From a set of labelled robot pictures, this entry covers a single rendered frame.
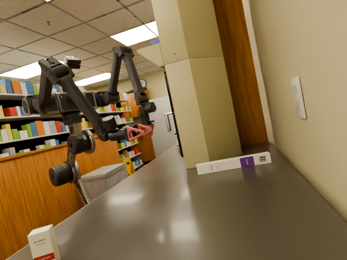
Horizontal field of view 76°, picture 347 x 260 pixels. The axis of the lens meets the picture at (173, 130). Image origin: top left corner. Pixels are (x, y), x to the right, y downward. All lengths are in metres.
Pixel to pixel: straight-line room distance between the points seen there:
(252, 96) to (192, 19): 0.54
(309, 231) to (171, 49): 0.81
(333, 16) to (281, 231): 0.37
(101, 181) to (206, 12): 2.52
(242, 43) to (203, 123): 0.58
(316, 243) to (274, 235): 0.06
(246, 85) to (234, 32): 0.30
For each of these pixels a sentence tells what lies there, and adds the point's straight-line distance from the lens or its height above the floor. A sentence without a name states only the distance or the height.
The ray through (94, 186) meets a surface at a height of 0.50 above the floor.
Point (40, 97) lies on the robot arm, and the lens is 1.53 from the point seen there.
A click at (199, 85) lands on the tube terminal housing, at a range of 0.99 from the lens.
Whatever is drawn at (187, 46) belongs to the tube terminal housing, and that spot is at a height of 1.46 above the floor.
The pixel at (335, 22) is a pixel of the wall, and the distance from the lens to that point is 0.47.
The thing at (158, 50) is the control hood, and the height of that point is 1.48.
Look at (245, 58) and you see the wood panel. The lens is 1.35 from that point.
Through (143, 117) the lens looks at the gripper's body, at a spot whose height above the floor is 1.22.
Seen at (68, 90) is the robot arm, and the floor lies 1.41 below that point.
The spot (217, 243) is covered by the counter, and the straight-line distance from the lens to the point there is 0.46.
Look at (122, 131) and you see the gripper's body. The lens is 1.12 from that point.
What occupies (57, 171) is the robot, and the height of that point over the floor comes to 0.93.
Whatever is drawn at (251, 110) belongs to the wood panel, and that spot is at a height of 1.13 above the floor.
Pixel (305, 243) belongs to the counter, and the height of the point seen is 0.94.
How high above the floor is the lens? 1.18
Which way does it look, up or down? 3 degrees down
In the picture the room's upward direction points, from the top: 12 degrees counter-clockwise
